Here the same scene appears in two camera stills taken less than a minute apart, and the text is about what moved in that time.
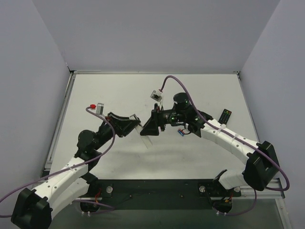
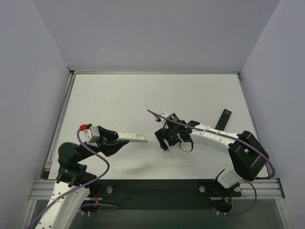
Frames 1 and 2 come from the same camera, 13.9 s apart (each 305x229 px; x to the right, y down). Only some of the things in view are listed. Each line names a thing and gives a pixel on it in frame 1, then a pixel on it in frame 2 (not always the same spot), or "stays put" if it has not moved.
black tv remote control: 225,116 stays put
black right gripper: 157,118 -> 168,136
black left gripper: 115,124 -> 103,140
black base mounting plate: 162,193 stays put
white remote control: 146,139 -> 132,137
